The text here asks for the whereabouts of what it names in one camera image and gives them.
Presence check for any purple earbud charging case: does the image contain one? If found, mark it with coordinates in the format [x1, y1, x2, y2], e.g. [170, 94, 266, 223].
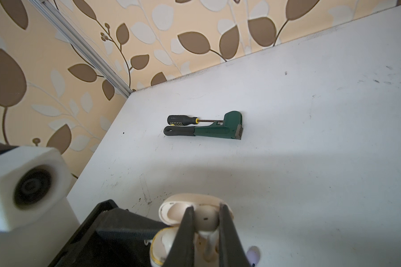
[246, 246, 261, 267]

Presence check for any cream earbud charging case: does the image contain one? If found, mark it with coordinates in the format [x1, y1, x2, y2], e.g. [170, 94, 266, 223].
[149, 193, 234, 267]

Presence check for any black yellow screwdriver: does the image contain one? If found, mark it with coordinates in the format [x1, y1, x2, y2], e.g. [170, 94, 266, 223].
[167, 115, 223, 126]

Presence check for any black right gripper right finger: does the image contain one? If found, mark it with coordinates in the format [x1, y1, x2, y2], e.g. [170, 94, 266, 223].
[218, 204, 251, 267]

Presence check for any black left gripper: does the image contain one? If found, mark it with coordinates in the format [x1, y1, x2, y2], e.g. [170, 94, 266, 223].
[49, 200, 167, 267]

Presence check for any cream earbud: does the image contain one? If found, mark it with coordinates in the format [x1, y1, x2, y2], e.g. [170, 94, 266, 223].
[200, 229, 219, 262]

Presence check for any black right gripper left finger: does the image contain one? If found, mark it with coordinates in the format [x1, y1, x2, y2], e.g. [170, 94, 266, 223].
[163, 206, 195, 267]

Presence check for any green black-handled hand tool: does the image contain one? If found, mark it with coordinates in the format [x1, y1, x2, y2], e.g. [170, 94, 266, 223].
[163, 111, 243, 140]

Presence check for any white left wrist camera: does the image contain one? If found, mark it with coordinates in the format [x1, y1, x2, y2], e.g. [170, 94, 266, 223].
[0, 143, 79, 267]

